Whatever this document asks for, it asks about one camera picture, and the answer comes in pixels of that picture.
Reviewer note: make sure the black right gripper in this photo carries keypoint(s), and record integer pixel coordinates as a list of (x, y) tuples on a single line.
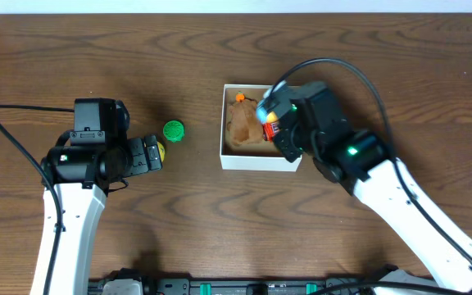
[(285, 140)]

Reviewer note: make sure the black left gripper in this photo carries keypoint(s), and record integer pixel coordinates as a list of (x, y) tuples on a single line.
[(138, 152)]

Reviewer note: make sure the red toy car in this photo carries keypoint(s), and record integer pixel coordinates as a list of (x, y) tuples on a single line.
[(270, 130)]

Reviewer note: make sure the yellow ball blue letters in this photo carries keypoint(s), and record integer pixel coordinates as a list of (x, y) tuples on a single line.
[(161, 150)]

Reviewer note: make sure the brown plush capybara toy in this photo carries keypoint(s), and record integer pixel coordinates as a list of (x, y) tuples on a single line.
[(244, 127)]

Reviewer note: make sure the orange rubber duck blue cap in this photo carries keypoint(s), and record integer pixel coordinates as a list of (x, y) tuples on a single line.
[(265, 108)]

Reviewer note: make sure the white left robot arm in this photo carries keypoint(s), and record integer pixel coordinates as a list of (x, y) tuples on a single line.
[(79, 176)]

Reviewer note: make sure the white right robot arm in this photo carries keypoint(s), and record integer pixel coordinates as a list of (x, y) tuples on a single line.
[(362, 165)]

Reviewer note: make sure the white open cardboard box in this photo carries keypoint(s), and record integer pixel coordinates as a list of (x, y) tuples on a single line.
[(262, 156)]

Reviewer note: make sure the green plastic turbine toy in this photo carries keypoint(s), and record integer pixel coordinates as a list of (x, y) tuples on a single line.
[(174, 131)]

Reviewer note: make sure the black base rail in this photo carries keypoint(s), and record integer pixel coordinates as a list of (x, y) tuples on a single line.
[(388, 280)]

